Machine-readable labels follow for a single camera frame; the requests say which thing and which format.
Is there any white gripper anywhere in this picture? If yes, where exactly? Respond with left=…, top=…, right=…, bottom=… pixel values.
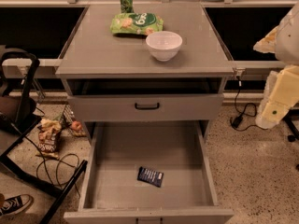
left=253, top=26, right=299, bottom=130

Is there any dark blue rxbar wrapper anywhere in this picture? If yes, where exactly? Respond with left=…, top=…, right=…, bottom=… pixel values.
left=137, top=167, right=164, bottom=188

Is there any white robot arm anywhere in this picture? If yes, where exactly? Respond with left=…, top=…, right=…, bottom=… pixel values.
left=253, top=4, right=299, bottom=129

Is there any grey drawer cabinet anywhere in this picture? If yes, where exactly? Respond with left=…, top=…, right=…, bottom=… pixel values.
left=57, top=2, right=233, bottom=137

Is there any closed grey top drawer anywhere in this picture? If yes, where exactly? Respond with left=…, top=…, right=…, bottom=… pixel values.
left=68, top=94, right=223, bottom=122

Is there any open grey middle drawer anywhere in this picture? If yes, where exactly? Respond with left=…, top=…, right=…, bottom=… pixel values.
left=64, top=121, right=234, bottom=224

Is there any white ceramic bowl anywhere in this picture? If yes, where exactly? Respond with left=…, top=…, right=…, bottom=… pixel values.
left=146, top=31, right=182, bottom=62

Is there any green chip bag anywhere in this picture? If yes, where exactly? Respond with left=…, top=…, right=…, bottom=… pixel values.
left=110, top=13, right=164, bottom=35

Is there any snack packet with apple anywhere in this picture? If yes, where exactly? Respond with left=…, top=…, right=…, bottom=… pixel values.
left=61, top=105, right=86, bottom=137

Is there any brown snack bag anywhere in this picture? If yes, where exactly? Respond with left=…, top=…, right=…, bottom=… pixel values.
left=37, top=119, right=62, bottom=160

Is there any black canvas sneaker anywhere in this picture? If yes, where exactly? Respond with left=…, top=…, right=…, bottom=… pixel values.
left=0, top=194, right=33, bottom=217

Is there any black power adapter cable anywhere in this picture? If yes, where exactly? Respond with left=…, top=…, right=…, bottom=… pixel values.
left=229, top=75, right=263, bottom=133

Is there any black drawer handle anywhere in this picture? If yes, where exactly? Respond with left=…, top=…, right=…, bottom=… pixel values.
left=135, top=103, right=160, bottom=110

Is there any black metal chair frame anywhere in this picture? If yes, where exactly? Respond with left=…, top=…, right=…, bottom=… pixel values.
left=0, top=45, right=87, bottom=224

